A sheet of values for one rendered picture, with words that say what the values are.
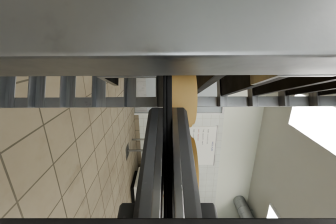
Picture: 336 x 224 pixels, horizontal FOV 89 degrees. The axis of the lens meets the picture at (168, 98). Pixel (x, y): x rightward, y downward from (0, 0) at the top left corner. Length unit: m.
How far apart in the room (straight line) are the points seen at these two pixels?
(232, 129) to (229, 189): 1.84
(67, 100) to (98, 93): 0.09
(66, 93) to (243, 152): 4.62
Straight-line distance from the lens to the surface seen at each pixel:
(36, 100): 0.64
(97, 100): 0.54
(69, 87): 0.59
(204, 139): 4.40
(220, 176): 5.18
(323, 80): 0.35
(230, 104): 0.54
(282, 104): 0.59
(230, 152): 4.80
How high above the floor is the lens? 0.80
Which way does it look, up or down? level
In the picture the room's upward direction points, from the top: 90 degrees clockwise
